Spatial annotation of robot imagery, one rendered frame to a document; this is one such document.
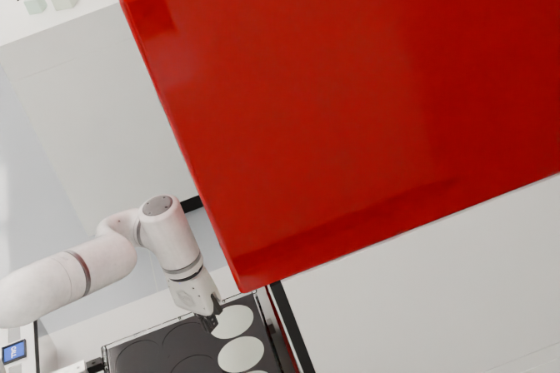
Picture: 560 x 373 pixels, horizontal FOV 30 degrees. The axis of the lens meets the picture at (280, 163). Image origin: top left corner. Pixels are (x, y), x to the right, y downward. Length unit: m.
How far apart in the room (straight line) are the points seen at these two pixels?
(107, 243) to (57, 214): 2.70
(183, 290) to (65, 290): 0.37
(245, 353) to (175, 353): 0.16
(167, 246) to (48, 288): 0.32
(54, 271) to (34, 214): 2.87
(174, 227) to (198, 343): 0.37
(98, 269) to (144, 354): 0.50
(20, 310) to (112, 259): 0.21
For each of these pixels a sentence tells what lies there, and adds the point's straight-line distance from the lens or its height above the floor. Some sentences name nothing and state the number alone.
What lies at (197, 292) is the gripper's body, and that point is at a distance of 2.09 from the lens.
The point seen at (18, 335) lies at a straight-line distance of 2.45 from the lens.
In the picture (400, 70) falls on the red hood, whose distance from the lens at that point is 1.68.
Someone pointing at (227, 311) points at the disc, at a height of 0.90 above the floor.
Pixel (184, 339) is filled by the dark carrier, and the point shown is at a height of 0.90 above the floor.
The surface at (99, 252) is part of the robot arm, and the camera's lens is 1.88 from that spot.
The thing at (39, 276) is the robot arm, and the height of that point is 1.40.
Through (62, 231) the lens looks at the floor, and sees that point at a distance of 4.48.
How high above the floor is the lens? 2.40
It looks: 34 degrees down
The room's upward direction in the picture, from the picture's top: 19 degrees counter-clockwise
